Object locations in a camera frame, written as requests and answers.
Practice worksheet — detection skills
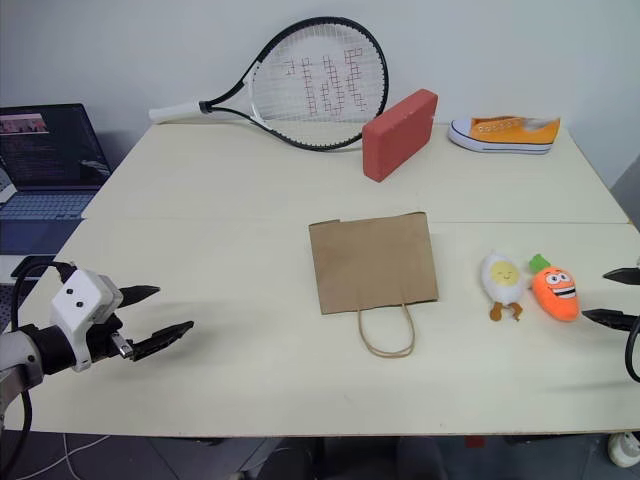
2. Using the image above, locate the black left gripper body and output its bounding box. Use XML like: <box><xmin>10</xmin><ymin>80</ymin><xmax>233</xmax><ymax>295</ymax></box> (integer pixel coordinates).
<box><xmin>84</xmin><ymin>311</ymin><xmax>136</xmax><ymax>370</ymax></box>

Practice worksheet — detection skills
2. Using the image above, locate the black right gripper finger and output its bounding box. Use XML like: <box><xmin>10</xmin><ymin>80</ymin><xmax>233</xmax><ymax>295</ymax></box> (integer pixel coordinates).
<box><xmin>602</xmin><ymin>266</ymin><xmax>640</xmax><ymax>286</ymax></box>
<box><xmin>581</xmin><ymin>308</ymin><xmax>640</xmax><ymax>333</ymax></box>

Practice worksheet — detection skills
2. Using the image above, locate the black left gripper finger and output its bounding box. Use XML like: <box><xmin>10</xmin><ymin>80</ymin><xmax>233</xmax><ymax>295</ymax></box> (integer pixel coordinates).
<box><xmin>130</xmin><ymin>320</ymin><xmax>195</xmax><ymax>363</ymax></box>
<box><xmin>118</xmin><ymin>285</ymin><xmax>162</xmax><ymax>308</ymax></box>

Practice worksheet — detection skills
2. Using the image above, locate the brown paper bag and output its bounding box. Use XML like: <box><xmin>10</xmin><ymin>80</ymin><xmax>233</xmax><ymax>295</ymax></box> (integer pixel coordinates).
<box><xmin>308</xmin><ymin>211</ymin><xmax>441</xmax><ymax>359</ymax></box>

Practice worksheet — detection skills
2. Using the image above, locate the orange carrot plush toy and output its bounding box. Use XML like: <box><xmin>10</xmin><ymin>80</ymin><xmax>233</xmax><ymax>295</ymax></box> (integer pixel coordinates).
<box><xmin>528</xmin><ymin>253</ymin><xmax>583</xmax><ymax>324</ymax></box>

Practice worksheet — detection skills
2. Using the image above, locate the grey perforated metal plate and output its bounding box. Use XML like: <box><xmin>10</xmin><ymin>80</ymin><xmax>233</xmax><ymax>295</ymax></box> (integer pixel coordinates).
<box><xmin>0</xmin><ymin>254</ymin><xmax>57</xmax><ymax>334</ymax></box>

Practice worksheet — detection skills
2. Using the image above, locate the egg plush toy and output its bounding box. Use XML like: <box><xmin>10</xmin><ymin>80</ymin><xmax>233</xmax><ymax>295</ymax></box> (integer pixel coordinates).
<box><xmin>480</xmin><ymin>249</ymin><xmax>530</xmax><ymax>323</ymax></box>

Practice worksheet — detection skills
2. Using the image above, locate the white round power socket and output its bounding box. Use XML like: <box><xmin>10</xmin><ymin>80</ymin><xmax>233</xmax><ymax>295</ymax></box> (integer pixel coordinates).
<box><xmin>606</xmin><ymin>431</ymin><xmax>640</xmax><ymax>470</ymax></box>

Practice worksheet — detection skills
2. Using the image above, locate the dark open laptop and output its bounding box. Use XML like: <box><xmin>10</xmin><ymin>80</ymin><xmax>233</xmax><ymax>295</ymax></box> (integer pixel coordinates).
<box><xmin>0</xmin><ymin>103</ymin><xmax>112</xmax><ymax>222</ymax></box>

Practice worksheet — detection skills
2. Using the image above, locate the black white tennis racket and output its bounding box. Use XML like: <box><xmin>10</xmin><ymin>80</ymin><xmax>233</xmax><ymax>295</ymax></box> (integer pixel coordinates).
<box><xmin>148</xmin><ymin>16</ymin><xmax>391</xmax><ymax>152</ymax></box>

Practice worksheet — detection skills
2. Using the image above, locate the orange canvas sneaker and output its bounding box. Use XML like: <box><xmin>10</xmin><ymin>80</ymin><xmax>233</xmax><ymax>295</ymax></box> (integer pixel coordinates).
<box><xmin>447</xmin><ymin>115</ymin><xmax>562</xmax><ymax>156</ymax></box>

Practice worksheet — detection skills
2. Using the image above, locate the red foam brick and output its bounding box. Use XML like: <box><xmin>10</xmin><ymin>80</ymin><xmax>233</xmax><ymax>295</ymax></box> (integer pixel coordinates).
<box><xmin>361</xmin><ymin>88</ymin><xmax>440</xmax><ymax>184</ymax></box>

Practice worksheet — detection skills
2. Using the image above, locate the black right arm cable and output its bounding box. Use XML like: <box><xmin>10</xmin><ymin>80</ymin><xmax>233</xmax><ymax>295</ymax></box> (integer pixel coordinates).
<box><xmin>624</xmin><ymin>319</ymin><xmax>640</xmax><ymax>384</ymax></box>

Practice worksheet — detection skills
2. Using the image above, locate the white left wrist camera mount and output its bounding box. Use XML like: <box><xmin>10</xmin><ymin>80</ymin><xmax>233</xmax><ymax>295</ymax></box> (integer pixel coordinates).
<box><xmin>50</xmin><ymin>268</ymin><xmax>124</xmax><ymax>373</ymax></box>

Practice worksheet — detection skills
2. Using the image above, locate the white floor cable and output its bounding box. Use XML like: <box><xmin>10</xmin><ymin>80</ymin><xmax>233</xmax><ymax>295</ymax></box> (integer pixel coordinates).
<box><xmin>61</xmin><ymin>433</ymin><xmax>110</xmax><ymax>480</ymax></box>

